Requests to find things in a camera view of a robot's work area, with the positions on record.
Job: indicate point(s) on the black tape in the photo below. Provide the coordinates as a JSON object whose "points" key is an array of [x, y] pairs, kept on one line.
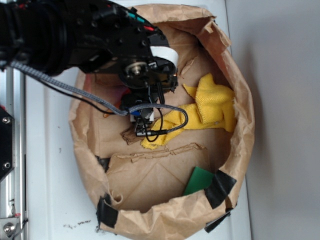
{"points": [[220, 187], [105, 213]]}

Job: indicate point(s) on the brown paper bag liner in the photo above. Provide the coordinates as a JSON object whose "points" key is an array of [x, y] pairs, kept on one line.
{"points": [[146, 186]]}

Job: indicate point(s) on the brown wood bark piece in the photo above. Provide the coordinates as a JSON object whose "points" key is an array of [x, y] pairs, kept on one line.
{"points": [[129, 136]]}

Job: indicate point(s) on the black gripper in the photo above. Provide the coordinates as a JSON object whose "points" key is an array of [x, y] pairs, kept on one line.
{"points": [[161, 70]]}

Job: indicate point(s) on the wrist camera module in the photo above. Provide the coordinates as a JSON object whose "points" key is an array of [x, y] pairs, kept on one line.
{"points": [[142, 119]]}

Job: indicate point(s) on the black metal bracket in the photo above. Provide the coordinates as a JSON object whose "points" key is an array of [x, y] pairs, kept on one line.
{"points": [[6, 143]]}

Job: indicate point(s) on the yellow microfiber cloth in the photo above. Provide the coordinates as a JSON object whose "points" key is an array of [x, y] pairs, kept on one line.
{"points": [[213, 107]]}

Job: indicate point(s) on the orange spiral sea shell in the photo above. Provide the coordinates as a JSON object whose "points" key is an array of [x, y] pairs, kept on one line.
{"points": [[107, 113]]}

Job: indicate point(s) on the black tape bottom right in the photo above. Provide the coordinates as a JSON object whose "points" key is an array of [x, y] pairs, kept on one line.
{"points": [[220, 187]]}

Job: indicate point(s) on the green plastic block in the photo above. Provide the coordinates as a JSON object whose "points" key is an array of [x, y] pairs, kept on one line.
{"points": [[200, 179]]}

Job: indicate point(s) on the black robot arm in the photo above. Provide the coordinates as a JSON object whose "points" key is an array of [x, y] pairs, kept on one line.
{"points": [[93, 35]]}

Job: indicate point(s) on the aluminium frame rail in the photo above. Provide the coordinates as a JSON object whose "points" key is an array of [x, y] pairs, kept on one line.
{"points": [[13, 207]]}

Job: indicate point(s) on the black tape bottom left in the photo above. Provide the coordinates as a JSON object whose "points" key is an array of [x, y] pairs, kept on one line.
{"points": [[105, 213]]}

